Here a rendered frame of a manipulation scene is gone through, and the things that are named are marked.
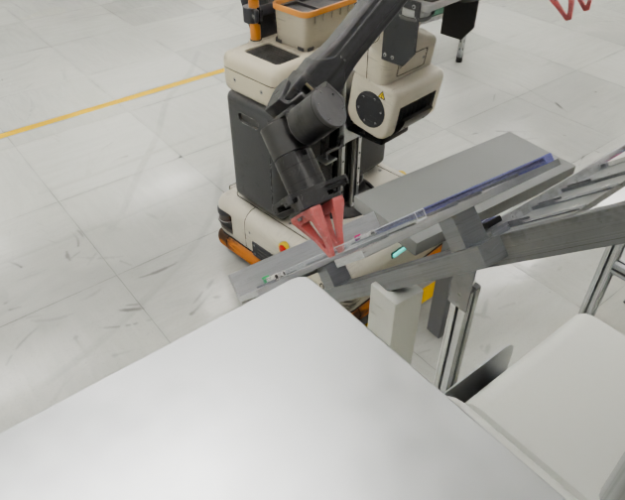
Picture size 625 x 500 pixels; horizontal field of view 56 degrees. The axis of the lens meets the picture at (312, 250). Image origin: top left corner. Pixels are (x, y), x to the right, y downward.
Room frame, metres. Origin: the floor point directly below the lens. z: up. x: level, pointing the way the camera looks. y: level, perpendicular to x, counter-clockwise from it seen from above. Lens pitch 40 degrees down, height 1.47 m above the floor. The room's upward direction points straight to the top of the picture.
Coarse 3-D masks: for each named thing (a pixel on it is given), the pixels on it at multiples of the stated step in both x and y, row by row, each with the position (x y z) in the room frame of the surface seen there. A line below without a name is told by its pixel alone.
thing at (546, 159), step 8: (536, 160) 0.64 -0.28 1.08; (544, 160) 0.63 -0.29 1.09; (552, 160) 0.64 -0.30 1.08; (520, 168) 0.66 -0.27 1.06; (528, 168) 0.65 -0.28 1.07; (536, 168) 0.64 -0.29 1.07; (496, 176) 0.69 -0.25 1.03; (504, 176) 0.67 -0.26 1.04; (480, 184) 0.70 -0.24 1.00; (488, 184) 0.69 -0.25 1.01; (464, 192) 0.72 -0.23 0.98; (472, 192) 0.71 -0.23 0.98; (440, 200) 0.76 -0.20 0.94; (448, 200) 0.74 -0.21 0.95; (424, 208) 0.78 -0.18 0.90; (432, 208) 0.77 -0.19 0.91
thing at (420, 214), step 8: (408, 216) 0.52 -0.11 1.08; (416, 216) 0.51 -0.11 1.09; (424, 216) 0.51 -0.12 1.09; (392, 224) 0.54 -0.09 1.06; (400, 224) 0.53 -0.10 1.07; (408, 224) 0.52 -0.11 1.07; (368, 232) 0.57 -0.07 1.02; (376, 232) 0.56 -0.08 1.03; (384, 232) 0.55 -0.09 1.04; (352, 240) 0.59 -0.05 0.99; (360, 240) 0.58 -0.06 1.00; (368, 240) 0.57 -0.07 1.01; (336, 248) 0.62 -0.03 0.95; (344, 248) 0.61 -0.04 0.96; (320, 256) 0.65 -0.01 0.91; (304, 264) 0.69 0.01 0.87; (312, 264) 0.67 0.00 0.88; (280, 272) 0.74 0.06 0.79; (288, 272) 0.72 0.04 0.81; (264, 280) 0.79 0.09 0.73
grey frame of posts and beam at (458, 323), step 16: (608, 256) 1.33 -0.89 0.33; (608, 272) 1.31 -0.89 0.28; (480, 288) 0.87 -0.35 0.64; (592, 288) 1.33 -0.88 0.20; (592, 304) 1.31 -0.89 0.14; (448, 320) 0.87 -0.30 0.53; (464, 320) 0.85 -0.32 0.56; (448, 336) 0.87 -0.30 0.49; (464, 336) 0.86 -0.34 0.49; (448, 352) 0.86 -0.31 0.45; (448, 368) 0.85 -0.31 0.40; (448, 384) 0.85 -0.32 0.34
